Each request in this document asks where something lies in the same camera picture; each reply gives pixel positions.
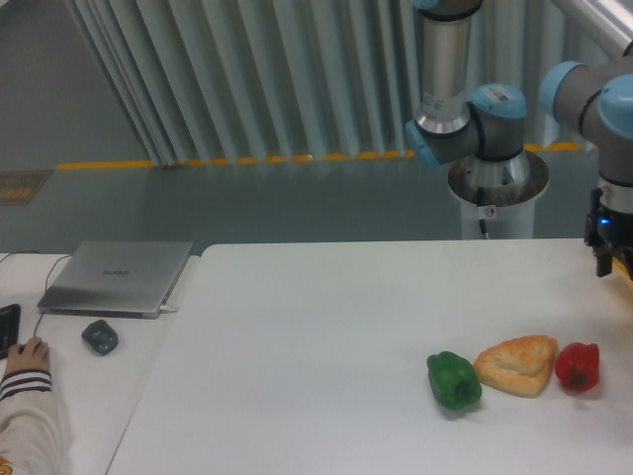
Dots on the silver laptop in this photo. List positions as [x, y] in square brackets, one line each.
[122, 279]

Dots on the yellow basket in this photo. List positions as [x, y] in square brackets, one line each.
[620, 269]

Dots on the white folding screen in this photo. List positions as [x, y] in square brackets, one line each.
[253, 80]

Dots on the cream striped sleeve forearm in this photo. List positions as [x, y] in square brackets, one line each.
[31, 438]

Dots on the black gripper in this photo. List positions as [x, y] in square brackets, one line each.
[608, 233]

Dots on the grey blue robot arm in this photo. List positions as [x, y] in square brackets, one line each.
[480, 135]

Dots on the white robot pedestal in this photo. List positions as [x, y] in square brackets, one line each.
[497, 198]

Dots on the red bell pepper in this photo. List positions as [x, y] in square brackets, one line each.
[577, 366]

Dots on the green bell pepper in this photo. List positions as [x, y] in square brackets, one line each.
[453, 380]

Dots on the person's hand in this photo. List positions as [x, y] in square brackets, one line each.
[30, 356]

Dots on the black keyboard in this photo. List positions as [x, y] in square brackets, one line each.
[10, 317]

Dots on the triangular golden bread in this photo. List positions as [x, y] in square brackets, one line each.
[519, 366]

